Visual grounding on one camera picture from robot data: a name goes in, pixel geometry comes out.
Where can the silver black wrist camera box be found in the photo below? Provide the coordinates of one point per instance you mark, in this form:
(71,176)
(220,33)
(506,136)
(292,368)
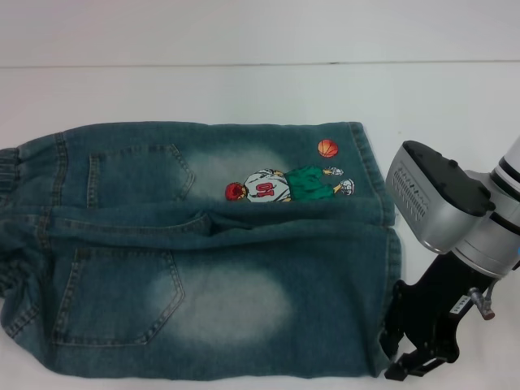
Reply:
(410,195)

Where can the blue denim shorts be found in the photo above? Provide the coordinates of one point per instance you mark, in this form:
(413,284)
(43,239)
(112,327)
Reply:
(227,292)

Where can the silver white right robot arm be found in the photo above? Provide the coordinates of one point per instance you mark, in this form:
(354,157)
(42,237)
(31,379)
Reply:
(479,248)

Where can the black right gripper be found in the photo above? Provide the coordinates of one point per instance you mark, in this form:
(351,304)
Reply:
(434,308)

